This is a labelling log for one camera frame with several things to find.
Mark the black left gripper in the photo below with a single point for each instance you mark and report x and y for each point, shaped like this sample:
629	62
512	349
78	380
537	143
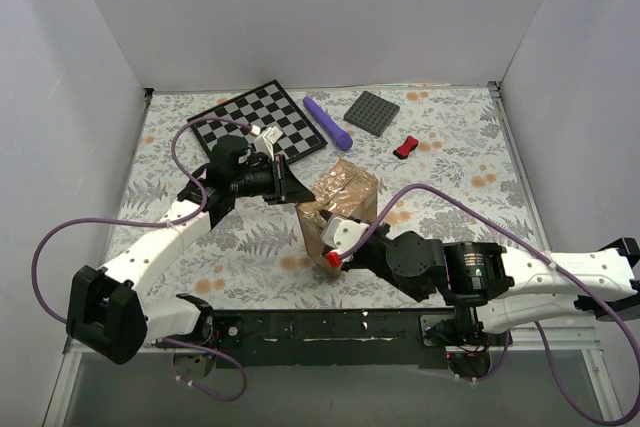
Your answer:
280	179

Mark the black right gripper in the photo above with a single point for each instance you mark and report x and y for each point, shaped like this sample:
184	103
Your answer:
364	251

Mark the brown cardboard express box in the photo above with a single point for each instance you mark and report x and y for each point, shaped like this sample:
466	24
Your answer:
344	189

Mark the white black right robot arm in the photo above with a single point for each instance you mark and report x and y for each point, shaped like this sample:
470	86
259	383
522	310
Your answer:
492	288

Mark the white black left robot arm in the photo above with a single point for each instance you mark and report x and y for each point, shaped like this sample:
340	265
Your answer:
105	312

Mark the black white checkerboard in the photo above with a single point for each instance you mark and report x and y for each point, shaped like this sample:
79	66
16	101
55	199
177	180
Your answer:
268	105

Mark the floral patterned table mat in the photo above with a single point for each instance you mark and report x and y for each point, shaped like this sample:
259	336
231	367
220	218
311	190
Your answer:
460	183

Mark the dark grey studded baseplate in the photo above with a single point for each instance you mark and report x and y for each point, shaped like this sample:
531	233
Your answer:
371	113

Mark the red black knife cap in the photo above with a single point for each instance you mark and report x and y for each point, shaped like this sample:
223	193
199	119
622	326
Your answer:
406	148

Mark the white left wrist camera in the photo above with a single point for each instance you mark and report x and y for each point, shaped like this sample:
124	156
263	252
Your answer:
265	139

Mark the purple cylindrical handle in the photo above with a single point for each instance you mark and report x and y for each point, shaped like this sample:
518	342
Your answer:
341	139

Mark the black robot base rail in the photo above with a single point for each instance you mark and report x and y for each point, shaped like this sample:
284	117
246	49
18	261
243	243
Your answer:
349	337

